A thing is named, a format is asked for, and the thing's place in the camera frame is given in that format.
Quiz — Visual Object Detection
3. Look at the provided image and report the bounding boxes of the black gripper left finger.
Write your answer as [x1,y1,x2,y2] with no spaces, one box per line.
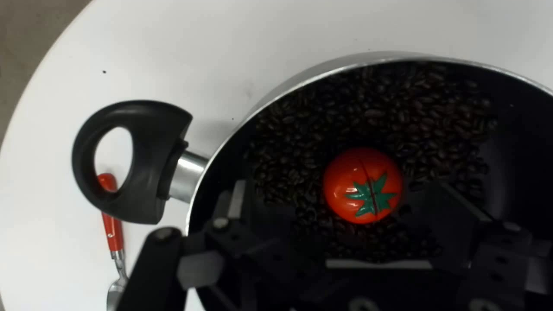
[122,180,324,311]

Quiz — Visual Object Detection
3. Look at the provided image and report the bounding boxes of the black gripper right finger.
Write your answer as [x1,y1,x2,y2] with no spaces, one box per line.
[430,183,553,311]

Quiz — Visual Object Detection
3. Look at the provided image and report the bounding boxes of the red toy tomato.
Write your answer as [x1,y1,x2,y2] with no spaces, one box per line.
[319,147,406,225]

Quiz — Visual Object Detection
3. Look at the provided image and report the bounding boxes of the dark coffee beans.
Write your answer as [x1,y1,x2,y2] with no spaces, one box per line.
[247,62,502,261]

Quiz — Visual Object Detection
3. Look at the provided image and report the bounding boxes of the red-handled metal spoon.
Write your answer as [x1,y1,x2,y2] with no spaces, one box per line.
[95,171,131,311]

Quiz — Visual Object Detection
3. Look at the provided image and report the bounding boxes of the black two-handled cooking pot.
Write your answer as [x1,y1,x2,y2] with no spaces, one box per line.
[70,50,553,311]

